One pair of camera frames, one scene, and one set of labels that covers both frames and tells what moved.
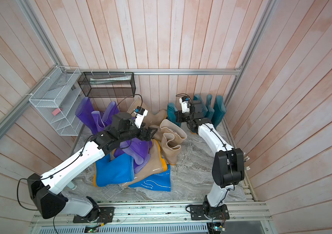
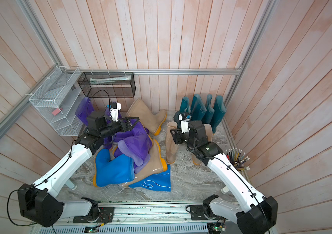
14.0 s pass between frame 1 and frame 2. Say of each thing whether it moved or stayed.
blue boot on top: stayed
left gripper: moved
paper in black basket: stayed
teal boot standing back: stayed
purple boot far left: stayed
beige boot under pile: stayed
